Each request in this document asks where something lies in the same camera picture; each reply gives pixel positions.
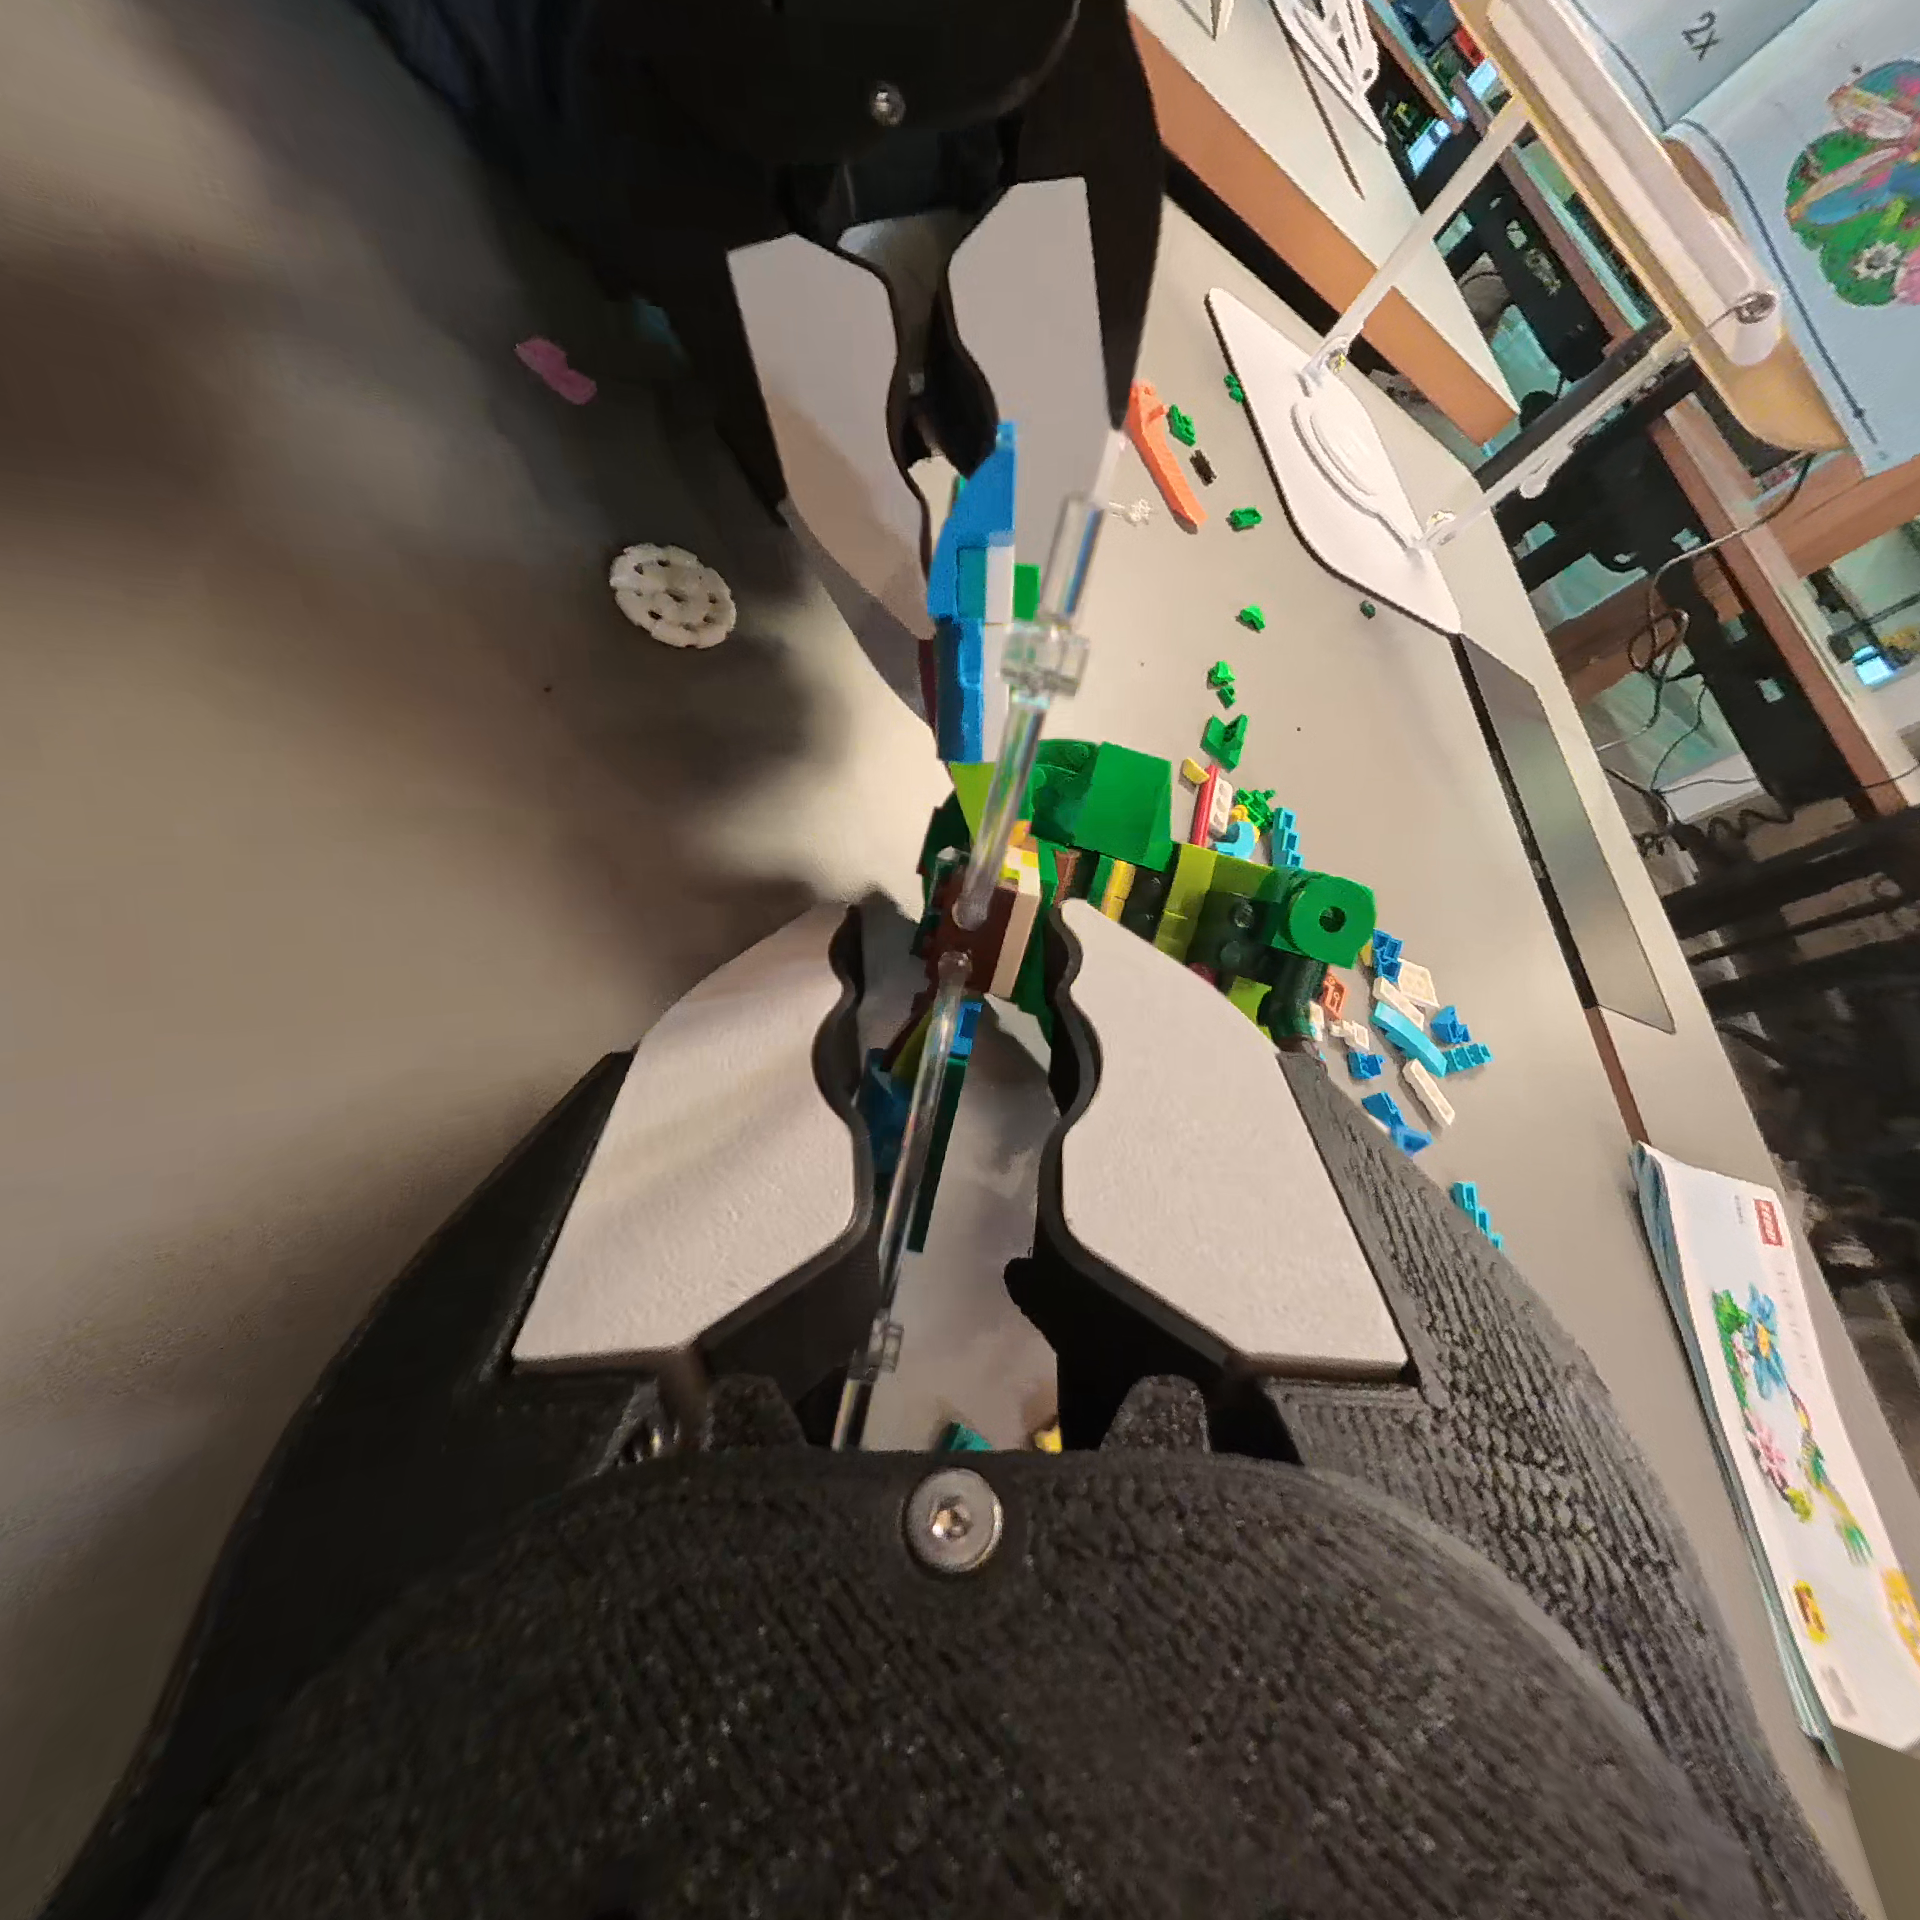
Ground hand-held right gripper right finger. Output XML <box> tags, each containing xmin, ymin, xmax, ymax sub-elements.
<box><xmin>1032</xmin><ymin>898</ymin><xmax>1417</xmax><ymax>1386</ymax></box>

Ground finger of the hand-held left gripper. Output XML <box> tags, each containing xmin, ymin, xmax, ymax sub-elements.
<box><xmin>724</xmin><ymin>229</ymin><xmax>964</xmax><ymax>725</ymax></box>
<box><xmin>949</xmin><ymin>174</ymin><xmax>1116</xmax><ymax>560</ymax></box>

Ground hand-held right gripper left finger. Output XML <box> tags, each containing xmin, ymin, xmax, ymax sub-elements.
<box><xmin>511</xmin><ymin>898</ymin><xmax>906</xmax><ymax>1378</ymax></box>

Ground blue lego wing assembly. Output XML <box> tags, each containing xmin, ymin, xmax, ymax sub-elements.
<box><xmin>921</xmin><ymin>420</ymin><xmax>1024</xmax><ymax>769</ymax></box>

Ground green lego model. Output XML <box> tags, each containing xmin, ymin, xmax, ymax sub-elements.
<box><xmin>864</xmin><ymin>734</ymin><xmax>1377</xmax><ymax>1247</ymax></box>

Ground transparent lego rod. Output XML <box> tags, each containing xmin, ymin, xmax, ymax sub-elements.
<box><xmin>834</xmin><ymin>431</ymin><xmax>1132</xmax><ymax>1453</ymax></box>

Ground orange lego piece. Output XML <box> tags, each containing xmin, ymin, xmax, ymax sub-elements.
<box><xmin>1125</xmin><ymin>378</ymin><xmax>1210</xmax><ymax>528</ymax></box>

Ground white round lego gear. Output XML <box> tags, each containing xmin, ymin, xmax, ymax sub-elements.
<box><xmin>606</xmin><ymin>541</ymin><xmax>738</xmax><ymax>652</ymax></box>

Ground pile of blue white lego pieces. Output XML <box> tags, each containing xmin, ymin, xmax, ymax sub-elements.
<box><xmin>1187</xmin><ymin>754</ymin><xmax>1507</xmax><ymax>1250</ymax></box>

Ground scattered small green lego pieces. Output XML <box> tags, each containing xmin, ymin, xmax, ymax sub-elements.
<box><xmin>1159</xmin><ymin>369</ymin><xmax>1296</xmax><ymax>782</ymax></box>

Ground closed lego instruction booklet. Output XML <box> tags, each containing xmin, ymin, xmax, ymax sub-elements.
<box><xmin>1629</xmin><ymin>1139</ymin><xmax>1920</xmax><ymax>1753</ymax></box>

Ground open lego instruction book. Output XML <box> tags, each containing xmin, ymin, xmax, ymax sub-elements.
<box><xmin>1562</xmin><ymin>0</ymin><xmax>1920</xmax><ymax>469</ymax></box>

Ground wooden desk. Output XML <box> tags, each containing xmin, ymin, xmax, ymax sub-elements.
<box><xmin>1125</xmin><ymin>0</ymin><xmax>1520</xmax><ymax>444</ymax></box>

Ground white book stand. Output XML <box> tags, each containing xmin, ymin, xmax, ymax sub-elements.
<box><xmin>1209</xmin><ymin>0</ymin><xmax>1784</xmax><ymax>641</ymax></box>

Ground dark flat panel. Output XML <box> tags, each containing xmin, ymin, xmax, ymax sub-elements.
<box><xmin>1460</xmin><ymin>637</ymin><xmax>1677</xmax><ymax>1036</ymax></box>

